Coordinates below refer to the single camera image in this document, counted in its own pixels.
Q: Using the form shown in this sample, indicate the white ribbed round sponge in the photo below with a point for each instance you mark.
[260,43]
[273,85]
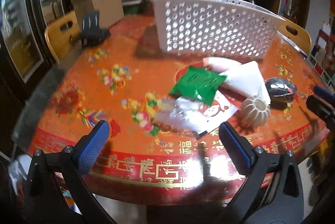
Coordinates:
[254,112]

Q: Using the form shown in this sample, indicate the wooden chair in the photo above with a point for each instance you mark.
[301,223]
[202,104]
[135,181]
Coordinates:
[62,34]
[298,35]

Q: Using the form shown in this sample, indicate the white red printed packet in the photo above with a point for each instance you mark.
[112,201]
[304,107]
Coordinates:
[193,118]

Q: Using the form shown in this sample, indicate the black phone stand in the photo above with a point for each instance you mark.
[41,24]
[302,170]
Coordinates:
[91,34]

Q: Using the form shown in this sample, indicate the green foil packet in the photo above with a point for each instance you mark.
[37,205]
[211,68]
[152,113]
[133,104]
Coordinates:
[198,84]

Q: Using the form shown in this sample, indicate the white pink cloth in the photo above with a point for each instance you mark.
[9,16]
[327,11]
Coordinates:
[219,64]

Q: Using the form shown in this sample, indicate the brown cardboard box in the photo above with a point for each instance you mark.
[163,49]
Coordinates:
[111,11]

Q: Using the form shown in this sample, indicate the low shelf with boxes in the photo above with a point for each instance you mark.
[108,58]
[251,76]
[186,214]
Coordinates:
[322,55]

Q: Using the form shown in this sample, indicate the left wooden chair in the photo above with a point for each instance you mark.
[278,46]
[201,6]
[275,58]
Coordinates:
[62,34]

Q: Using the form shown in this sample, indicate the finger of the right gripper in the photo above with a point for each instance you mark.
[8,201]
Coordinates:
[322,110]
[323,93]

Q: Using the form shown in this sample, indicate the red floral tablecloth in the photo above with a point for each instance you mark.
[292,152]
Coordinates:
[123,82]

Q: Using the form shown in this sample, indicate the white tissue napkin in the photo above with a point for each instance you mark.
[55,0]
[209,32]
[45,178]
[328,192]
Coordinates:
[247,80]

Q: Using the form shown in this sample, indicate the white perforated plastic basket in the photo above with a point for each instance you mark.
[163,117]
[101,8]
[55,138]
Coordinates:
[227,28]

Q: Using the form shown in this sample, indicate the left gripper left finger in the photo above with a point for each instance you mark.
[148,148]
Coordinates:
[44,201]

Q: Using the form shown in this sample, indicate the black shiny packet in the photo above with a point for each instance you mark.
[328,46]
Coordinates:
[281,90]

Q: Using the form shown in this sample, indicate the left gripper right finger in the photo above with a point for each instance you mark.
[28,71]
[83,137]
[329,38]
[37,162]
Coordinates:
[272,191]

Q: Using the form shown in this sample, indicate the right wooden chair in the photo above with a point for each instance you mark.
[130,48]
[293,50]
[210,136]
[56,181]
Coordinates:
[298,35]

